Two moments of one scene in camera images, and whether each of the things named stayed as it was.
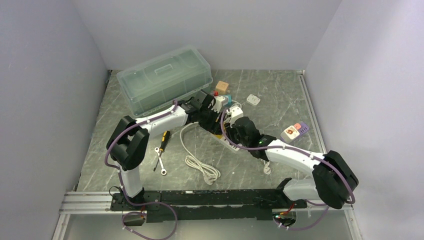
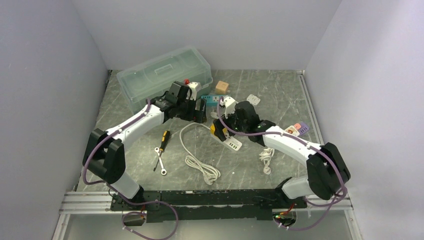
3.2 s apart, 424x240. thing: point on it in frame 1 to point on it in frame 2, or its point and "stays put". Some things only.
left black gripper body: x=206 y=120 to x=200 y=110
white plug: x=253 y=99 stays put
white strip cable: x=211 y=173 stays put
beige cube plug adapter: x=221 y=87 stays put
